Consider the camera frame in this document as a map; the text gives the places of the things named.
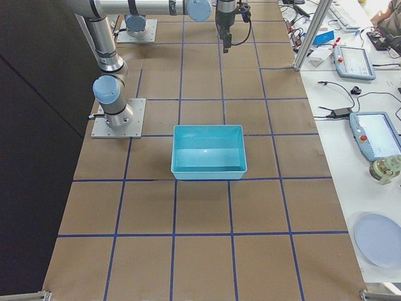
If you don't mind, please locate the teach pendant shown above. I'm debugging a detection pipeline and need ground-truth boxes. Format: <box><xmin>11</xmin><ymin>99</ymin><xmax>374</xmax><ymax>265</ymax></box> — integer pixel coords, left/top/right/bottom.
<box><xmin>333</xmin><ymin>46</ymin><xmax>376</xmax><ymax>80</ymax></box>
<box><xmin>349</xmin><ymin>112</ymin><xmax>400</xmax><ymax>162</ymax></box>

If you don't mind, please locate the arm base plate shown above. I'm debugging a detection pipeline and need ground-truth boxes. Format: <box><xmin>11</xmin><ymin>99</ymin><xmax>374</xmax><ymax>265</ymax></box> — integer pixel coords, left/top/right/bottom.
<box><xmin>117</xmin><ymin>19</ymin><xmax>158</xmax><ymax>44</ymax></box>
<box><xmin>91</xmin><ymin>98</ymin><xmax>147</xmax><ymax>139</ymax></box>

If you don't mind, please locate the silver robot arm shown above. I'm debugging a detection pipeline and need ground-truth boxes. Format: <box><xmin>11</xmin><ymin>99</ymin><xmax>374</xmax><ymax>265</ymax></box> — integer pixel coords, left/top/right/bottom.
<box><xmin>64</xmin><ymin>1</ymin><xmax>212</xmax><ymax>129</ymax></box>
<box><xmin>125</xmin><ymin>14</ymin><xmax>147</xmax><ymax>36</ymax></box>

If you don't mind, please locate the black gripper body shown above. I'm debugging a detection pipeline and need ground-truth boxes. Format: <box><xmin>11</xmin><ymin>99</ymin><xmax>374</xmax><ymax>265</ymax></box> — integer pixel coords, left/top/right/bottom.
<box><xmin>215</xmin><ymin>0</ymin><xmax>236</xmax><ymax>40</ymax></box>

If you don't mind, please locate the near teach pendant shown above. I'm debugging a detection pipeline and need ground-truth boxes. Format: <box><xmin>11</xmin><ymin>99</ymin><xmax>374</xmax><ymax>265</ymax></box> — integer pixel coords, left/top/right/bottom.
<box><xmin>349</xmin><ymin>112</ymin><xmax>400</xmax><ymax>162</ymax></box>

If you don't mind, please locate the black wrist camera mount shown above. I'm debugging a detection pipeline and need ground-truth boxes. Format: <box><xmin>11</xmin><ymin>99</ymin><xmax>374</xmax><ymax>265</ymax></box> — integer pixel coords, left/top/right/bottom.
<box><xmin>237</xmin><ymin>1</ymin><xmax>251</xmax><ymax>23</ymax></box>

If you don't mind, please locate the far teach pendant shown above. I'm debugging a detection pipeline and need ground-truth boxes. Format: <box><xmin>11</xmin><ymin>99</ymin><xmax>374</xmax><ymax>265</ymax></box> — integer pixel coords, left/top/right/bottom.
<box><xmin>333</xmin><ymin>46</ymin><xmax>376</xmax><ymax>80</ymax></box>

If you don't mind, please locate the glass jar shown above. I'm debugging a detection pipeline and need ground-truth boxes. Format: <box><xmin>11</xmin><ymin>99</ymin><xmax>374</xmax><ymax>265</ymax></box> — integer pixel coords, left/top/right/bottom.
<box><xmin>369</xmin><ymin>155</ymin><xmax>400</xmax><ymax>184</ymax></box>

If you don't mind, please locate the blue cardboard box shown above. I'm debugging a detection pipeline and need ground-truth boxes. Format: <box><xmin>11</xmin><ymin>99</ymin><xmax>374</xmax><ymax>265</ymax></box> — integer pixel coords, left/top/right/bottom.
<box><xmin>313</xmin><ymin>30</ymin><xmax>335</xmax><ymax>46</ymax></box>

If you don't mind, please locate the light blue plastic bin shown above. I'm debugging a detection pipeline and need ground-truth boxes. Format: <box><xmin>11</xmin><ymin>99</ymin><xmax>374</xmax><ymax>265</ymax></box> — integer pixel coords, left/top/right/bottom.
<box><xmin>171</xmin><ymin>125</ymin><xmax>247</xmax><ymax>181</ymax></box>

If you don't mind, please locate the lilac plate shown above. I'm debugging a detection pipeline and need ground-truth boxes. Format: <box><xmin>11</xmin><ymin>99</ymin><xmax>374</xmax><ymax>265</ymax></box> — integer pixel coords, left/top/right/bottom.
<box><xmin>354</xmin><ymin>214</ymin><xmax>400</xmax><ymax>270</ymax></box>

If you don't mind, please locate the black power adapter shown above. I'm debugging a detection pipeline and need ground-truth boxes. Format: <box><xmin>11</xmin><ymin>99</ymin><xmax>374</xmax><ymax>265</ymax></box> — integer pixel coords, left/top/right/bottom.
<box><xmin>326</xmin><ymin>107</ymin><xmax>353</xmax><ymax>119</ymax></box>

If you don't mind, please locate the brown paper table mat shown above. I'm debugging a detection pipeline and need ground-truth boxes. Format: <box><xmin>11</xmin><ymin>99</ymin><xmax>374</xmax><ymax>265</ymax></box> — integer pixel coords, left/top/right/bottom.
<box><xmin>43</xmin><ymin>1</ymin><xmax>364</xmax><ymax>300</ymax></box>

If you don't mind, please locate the aluminium frame post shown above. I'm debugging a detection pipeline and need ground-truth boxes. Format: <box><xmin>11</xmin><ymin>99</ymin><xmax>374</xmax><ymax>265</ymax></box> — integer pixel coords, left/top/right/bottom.
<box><xmin>293</xmin><ymin>0</ymin><xmax>332</xmax><ymax>71</ymax></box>

